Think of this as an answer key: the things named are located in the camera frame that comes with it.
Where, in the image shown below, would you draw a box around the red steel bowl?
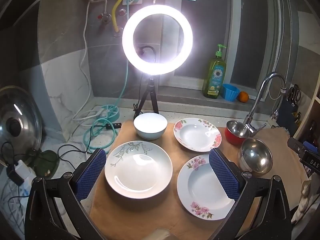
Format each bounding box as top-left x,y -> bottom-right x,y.
224,120 -> 251,145

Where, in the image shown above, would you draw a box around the white charger plug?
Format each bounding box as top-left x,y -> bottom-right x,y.
14,164 -> 30,180

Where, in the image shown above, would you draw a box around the chrome faucet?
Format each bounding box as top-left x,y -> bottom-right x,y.
244,72 -> 288,138

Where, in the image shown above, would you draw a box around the glass pot lid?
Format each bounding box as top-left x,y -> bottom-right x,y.
0,86 -> 43,168

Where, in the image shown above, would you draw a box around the white cable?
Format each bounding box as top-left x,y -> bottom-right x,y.
71,0 -> 110,140

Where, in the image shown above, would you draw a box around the dark green dish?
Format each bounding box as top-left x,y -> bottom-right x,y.
32,150 -> 60,179

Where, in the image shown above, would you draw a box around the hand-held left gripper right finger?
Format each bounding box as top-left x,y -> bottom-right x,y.
209,147 -> 293,240

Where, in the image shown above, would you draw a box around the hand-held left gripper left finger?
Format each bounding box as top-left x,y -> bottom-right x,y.
24,147 -> 107,240

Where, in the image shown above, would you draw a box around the tan cloth mat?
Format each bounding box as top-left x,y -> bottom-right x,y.
89,120 -> 309,240

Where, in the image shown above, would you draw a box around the wooden shelf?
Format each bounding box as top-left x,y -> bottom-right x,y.
291,72 -> 320,150

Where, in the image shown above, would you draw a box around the ring light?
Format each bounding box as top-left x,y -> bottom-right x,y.
122,4 -> 193,76

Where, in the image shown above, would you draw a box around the dark blue knife block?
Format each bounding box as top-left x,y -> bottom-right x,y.
276,97 -> 304,137

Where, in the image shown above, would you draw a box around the green dish soap bottle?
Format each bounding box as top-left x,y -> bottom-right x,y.
202,44 -> 227,99

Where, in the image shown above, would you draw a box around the green leaf print plate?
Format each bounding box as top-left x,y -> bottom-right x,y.
104,141 -> 173,200

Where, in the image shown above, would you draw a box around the metal flexible hose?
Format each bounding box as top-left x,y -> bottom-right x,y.
89,0 -> 109,15

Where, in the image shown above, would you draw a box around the blue ribbed cup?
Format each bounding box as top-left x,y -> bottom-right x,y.
221,83 -> 241,102

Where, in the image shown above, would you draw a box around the black adapter box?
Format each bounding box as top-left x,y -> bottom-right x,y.
6,165 -> 24,186

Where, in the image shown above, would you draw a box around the stainless steel bowl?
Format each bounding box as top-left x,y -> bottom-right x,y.
237,137 -> 273,175

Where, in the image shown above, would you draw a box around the teal cable reel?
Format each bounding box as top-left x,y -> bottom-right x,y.
99,104 -> 120,123

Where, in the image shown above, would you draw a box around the white figurine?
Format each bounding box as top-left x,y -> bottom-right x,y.
291,180 -> 317,224

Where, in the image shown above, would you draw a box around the yellow hose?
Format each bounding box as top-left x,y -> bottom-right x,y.
111,0 -> 126,37

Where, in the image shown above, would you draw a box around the black scissors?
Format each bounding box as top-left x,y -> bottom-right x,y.
286,84 -> 302,105

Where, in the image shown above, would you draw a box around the large pink flower plate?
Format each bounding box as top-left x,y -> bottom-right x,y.
177,154 -> 241,221

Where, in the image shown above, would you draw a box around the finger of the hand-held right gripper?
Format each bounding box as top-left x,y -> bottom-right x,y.
287,136 -> 320,174

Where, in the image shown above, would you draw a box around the white ceramic bowl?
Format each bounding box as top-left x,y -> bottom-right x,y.
133,113 -> 168,141

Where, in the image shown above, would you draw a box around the small pink flower plate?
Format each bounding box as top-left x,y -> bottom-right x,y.
173,118 -> 222,152

